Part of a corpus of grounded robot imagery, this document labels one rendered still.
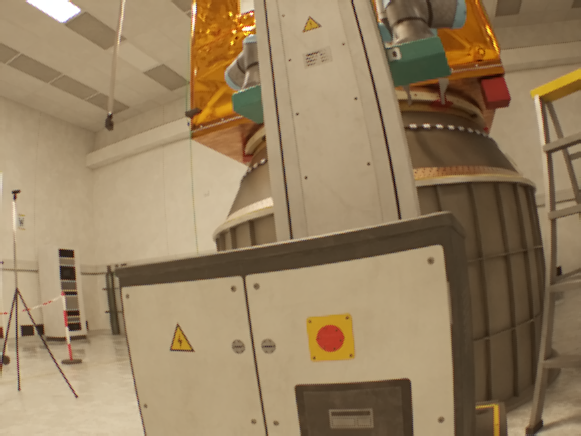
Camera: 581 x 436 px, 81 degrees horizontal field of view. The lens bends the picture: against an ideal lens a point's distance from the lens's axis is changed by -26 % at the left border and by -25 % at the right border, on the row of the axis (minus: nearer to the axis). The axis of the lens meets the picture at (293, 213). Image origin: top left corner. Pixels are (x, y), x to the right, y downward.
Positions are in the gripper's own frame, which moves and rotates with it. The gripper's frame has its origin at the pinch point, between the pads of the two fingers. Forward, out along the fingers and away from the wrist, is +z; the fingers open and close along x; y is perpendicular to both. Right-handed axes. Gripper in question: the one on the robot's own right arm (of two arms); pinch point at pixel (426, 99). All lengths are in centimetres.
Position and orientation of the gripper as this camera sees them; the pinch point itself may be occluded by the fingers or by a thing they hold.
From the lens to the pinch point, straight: 165.6
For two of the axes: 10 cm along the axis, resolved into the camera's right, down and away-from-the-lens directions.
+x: 9.5, -0.4, -3.2
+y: -3.0, 2.8, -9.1
